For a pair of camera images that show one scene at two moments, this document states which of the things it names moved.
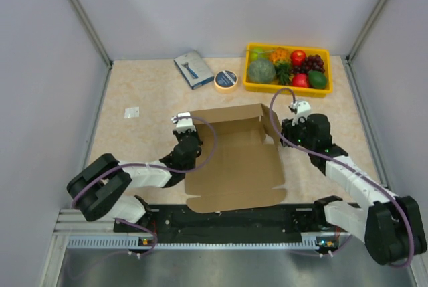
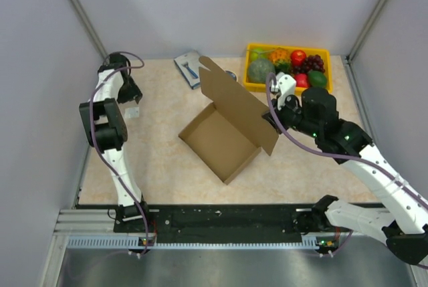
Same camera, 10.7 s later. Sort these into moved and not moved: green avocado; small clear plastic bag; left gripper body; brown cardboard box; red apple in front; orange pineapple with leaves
Moved: left gripper body; brown cardboard box
Not moved: red apple in front; small clear plastic bag; green avocado; orange pineapple with leaves
